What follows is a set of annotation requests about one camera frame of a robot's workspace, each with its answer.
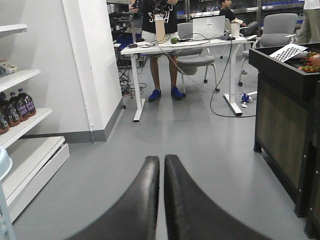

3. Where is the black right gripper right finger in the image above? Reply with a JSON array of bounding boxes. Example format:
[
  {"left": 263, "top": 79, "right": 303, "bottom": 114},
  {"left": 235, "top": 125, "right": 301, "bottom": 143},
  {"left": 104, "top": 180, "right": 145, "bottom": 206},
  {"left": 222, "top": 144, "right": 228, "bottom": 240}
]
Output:
[{"left": 164, "top": 154, "right": 267, "bottom": 240}]

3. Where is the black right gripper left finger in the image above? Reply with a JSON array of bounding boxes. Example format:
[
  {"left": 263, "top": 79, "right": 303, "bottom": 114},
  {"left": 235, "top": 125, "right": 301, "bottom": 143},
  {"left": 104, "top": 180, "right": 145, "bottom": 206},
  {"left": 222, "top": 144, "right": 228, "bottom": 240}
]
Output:
[{"left": 68, "top": 156, "right": 160, "bottom": 240}]

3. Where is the light blue shopping basket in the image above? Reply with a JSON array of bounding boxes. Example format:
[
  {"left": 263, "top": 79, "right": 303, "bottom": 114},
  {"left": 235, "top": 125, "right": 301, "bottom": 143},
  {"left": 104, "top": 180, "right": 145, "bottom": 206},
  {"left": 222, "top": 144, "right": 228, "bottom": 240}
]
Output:
[{"left": 0, "top": 146, "right": 16, "bottom": 240}]

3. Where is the black wooden produce stand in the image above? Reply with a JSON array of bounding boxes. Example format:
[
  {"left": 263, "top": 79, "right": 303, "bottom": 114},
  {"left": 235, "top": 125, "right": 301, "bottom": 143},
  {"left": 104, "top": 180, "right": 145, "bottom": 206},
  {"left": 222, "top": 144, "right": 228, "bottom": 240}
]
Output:
[{"left": 248, "top": 42, "right": 320, "bottom": 233}]

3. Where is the purple label drink bottle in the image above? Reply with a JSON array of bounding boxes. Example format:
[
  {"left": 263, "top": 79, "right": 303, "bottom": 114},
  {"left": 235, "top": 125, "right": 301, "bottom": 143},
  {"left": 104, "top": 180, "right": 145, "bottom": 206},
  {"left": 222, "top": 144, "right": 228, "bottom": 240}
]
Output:
[{"left": 18, "top": 88, "right": 37, "bottom": 117}]

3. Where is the grey office chair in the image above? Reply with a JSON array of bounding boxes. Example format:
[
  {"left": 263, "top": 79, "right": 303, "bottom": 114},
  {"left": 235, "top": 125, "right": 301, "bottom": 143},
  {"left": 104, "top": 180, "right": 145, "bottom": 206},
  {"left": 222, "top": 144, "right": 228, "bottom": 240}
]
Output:
[
  {"left": 174, "top": 22, "right": 221, "bottom": 93},
  {"left": 242, "top": 13, "right": 298, "bottom": 71}
]

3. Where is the white office desk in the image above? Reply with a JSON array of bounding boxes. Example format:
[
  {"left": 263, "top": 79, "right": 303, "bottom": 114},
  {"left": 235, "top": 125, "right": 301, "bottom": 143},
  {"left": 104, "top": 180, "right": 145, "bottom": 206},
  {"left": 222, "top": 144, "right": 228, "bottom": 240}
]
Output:
[{"left": 120, "top": 37, "right": 249, "bottom": 122}]

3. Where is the silver laptop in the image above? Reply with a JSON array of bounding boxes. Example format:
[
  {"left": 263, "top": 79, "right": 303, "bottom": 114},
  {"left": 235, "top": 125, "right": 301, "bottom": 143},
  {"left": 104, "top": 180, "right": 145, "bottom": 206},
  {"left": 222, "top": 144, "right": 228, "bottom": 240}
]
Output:
[{"left": 192, "top": 15, "right": 225, "bottom": 40}]

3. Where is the checkerboard calibration sheet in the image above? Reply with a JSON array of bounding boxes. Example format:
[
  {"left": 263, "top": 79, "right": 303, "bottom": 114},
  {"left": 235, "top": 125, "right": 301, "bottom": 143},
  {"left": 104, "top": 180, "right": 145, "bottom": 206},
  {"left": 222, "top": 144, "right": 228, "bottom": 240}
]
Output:
[{"left": 269, "top": 43, "right": 307, "bottom": 62}]

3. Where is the seated person in black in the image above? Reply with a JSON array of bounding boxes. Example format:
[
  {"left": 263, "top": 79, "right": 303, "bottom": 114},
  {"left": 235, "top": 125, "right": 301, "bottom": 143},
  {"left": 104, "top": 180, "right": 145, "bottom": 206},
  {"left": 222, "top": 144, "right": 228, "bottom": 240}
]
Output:
[{"left": 219, "top": 0, "right": 259, "bottom": 37}]

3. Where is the person in black shirt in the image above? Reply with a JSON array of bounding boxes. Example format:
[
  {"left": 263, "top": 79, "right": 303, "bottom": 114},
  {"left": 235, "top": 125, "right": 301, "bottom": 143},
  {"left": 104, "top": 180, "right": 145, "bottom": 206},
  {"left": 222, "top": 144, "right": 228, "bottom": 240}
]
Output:
[{"left": 129, "top": 0, "right": 184, "bottom": 102}]

